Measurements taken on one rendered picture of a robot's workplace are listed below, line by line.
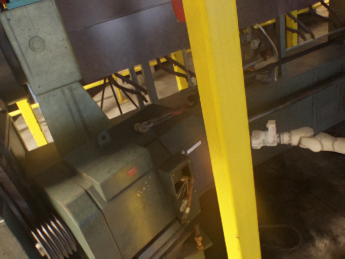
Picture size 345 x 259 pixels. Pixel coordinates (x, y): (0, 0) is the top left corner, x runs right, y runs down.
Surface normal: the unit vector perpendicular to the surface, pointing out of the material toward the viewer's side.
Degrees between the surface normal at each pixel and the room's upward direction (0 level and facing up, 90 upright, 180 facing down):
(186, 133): 45
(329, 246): 0
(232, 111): 90
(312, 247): 0
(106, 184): 90
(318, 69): 90
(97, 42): 90
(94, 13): 78
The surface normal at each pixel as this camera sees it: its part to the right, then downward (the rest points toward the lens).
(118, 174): 0.68, 0.21
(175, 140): 0.33, -0.45
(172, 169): -0.22, -0.85
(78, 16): 0.36, 0.18
